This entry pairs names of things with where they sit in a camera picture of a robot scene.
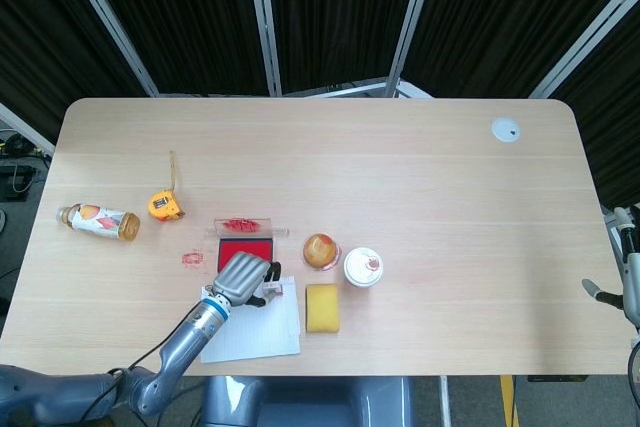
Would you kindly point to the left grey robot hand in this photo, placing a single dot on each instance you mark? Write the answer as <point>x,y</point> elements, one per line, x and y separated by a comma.
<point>242,277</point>

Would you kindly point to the white red rubber stamp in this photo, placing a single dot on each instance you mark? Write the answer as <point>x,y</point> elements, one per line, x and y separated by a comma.
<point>274,288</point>

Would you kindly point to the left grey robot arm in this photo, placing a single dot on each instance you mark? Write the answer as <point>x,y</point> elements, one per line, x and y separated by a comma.
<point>185,339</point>

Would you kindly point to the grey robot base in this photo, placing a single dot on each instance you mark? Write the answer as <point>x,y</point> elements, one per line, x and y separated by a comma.
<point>310,402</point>

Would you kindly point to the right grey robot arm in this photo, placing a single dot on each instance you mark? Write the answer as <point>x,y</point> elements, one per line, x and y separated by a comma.
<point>636,357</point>

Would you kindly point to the red ink pad clear lid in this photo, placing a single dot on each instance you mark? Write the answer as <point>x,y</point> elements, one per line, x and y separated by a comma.
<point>232,247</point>

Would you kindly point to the white lined paper sheets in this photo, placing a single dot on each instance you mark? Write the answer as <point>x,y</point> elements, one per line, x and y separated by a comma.
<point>260,334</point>

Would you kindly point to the orange fruit jelly cup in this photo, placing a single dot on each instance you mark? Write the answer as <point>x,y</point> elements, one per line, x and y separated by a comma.
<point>320,249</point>

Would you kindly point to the yellow sponge block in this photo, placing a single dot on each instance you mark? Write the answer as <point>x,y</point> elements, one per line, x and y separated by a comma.
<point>323,308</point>

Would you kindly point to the yellow tape measure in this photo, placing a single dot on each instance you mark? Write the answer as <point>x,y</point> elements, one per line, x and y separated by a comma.
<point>162,204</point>

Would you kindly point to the white lidded cup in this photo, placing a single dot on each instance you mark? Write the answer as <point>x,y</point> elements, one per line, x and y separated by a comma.
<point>362,267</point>

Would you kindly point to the amber drink bottle printed label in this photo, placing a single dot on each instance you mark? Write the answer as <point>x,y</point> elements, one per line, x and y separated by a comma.
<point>100,222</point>

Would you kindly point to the white table leg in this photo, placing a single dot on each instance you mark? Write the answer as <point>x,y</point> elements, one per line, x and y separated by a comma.
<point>445,402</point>

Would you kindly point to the black floor equipment box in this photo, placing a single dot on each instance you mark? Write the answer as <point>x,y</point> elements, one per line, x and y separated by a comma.
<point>10,182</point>

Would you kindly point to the black pleated curtain panel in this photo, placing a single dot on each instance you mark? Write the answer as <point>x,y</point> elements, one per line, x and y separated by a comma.
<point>610,122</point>
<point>35,32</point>
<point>190,17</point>
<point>340,12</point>
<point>510,12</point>

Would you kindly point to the yellow upright bar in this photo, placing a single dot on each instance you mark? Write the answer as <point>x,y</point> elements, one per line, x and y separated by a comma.
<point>507,402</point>

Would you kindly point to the grey metal floor frame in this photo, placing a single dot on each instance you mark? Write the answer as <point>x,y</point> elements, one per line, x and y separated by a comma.
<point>350,87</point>

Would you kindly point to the white partition frame post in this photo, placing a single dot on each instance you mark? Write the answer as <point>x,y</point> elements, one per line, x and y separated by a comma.
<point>25,124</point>
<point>407,27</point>
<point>585,37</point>
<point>267,22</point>
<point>107,17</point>

